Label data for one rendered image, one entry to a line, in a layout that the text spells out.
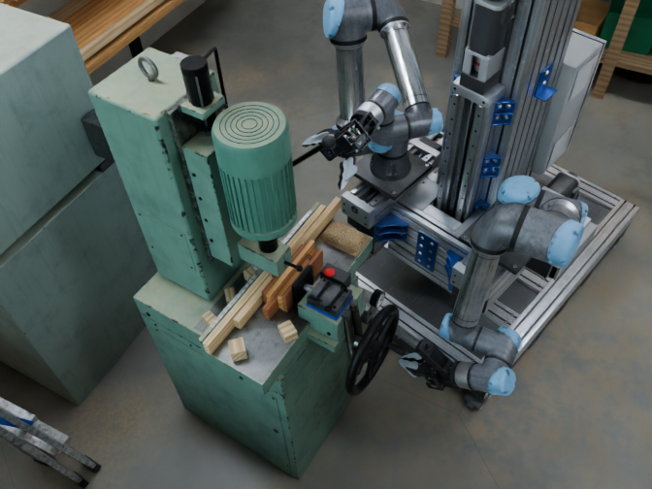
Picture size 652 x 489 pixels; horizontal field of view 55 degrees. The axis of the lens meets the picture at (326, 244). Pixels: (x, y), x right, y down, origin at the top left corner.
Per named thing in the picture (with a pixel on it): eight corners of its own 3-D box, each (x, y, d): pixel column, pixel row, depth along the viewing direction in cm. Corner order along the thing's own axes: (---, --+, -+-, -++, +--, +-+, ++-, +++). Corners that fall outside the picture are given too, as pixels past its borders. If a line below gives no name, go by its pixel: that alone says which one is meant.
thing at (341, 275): (336, 321, 170) (336, 309, 165) (303, 304, 174) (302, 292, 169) (360, 287, 177) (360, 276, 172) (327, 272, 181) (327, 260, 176)
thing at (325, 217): (240, 329, 176) (238, 321, 173) (235, 326, 177) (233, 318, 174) (341, 207, 205) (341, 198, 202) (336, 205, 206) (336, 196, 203)
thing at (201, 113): (208, 138, 145) (193, 77, 132) (181, 127, 148) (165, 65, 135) (228, 119, 150) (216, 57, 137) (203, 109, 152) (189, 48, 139)
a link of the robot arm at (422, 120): (397, 1, 198) (439, 141, 186) (364, 6, 196) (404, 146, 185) (405, -23, 187) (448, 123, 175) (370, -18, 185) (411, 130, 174)
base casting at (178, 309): (282, 397, 183) (279, 382, 176) (139, 313, 203) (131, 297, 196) (359, 291, 207) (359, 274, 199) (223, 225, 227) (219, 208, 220)
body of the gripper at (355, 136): (342, 130, 155) (366, 104, 162) (323, 142, 162) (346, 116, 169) (361, 153, 157) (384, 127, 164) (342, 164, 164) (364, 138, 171)
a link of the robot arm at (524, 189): (500, 196, 204) (507, 165, 193) (539, 210, 199) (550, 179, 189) (487, 220, 197) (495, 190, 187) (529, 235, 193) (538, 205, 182)
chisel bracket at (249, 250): (278, 281, 176) (277, 263, 169) (240, 261, 181) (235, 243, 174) (293, 264, 180) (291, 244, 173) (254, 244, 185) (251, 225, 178)
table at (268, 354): (293, 413, 166) (291, 404, 161) (204, 361, 177) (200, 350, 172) (399, 260, 198) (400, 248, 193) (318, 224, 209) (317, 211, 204)
